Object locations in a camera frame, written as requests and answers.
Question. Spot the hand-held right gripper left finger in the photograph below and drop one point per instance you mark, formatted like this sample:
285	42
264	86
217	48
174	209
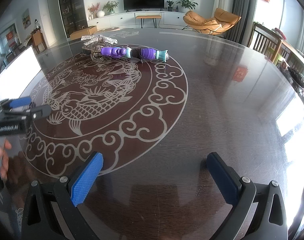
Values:
87	180

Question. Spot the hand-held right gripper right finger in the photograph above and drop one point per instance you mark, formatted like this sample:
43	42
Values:
223	180

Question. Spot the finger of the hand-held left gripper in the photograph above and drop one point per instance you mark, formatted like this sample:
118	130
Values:
19	102
42	111

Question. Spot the large white storage box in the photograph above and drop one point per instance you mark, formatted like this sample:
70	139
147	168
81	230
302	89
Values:
19	72

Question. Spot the dark patterned glass desktop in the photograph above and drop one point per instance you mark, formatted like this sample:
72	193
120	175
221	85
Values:
204	117

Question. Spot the person's left hand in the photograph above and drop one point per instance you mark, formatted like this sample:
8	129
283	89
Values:
3	160

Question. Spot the light wooden chair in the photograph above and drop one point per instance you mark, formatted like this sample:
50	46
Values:
38	40

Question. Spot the cardboard box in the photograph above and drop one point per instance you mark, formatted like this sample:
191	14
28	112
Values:
83	32

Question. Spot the white door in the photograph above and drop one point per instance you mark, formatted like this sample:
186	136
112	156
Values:
53	17

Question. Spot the silver rhinestone hair bow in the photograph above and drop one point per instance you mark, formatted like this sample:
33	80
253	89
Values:
99	38

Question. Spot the purple and teal toy fish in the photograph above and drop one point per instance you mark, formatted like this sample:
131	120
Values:
117	52

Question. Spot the dark glass display cabinet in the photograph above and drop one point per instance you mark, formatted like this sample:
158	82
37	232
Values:
72	7

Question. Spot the round white vase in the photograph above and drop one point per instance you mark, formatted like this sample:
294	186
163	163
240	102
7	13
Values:
100	13

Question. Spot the red flowers in vase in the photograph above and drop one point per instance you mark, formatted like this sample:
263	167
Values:
93	8

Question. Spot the white television cabinet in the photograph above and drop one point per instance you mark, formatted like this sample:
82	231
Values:
117	20

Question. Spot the leafy potted plant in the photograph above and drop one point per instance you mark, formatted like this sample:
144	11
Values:
110	6

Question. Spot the cluttered wooden sideboard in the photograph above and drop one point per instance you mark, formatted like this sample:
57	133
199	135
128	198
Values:
296	67

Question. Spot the wooden bench with metal legs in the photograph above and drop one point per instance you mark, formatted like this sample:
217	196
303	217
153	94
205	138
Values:
148	16

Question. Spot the dark wooden dining chair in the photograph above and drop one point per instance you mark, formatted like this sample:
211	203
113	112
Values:
264	40

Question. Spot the black flat television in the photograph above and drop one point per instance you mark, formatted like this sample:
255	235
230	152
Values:
143	0

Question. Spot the orange lounge chair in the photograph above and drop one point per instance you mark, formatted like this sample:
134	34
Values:
211	21

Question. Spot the small potted plant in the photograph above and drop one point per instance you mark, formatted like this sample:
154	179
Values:
169	5

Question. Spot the grey curtain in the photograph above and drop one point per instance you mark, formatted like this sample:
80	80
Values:
243	10

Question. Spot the large green potted plant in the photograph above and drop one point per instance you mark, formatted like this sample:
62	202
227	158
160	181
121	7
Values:
186	3

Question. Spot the white covered floor air conditioner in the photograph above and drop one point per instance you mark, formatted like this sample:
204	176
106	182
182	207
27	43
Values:
224	0

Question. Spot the framed wall painting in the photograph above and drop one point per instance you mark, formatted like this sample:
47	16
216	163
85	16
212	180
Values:
26	18

